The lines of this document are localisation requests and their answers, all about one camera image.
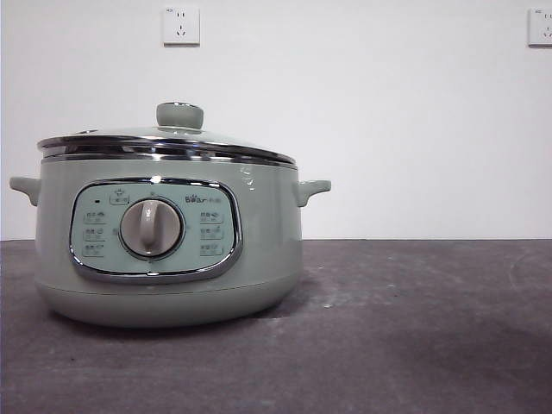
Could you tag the glass lid with green knob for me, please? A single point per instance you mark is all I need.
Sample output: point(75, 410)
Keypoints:
point(180, 115)

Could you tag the pale green electric cooking pot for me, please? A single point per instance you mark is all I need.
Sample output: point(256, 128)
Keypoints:
point(259, 241)

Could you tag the white wall socket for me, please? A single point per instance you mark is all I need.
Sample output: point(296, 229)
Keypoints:
point(181, 26)
point(541, 28)

